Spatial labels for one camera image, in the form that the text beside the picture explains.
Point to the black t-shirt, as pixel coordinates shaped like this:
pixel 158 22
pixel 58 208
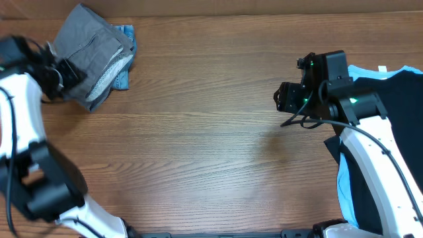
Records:
pixel 401 95

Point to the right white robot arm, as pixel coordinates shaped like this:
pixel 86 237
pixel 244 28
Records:
pixel 361 120

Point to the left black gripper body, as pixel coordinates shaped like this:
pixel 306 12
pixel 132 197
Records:
pixel 61 79

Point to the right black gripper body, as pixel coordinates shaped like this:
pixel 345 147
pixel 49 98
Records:
pixel 282 96

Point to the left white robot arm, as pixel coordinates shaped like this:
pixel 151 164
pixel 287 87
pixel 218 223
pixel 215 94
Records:
pixel 36 178

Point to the light blue t-shirt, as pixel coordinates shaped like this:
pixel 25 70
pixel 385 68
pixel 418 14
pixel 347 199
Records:
pixel 344 186

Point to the folded blue denim shorts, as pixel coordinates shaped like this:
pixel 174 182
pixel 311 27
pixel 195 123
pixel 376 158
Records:
pixel 121 82

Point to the grey cotton shorts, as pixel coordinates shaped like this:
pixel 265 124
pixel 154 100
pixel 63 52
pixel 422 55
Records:
pixel 97 48

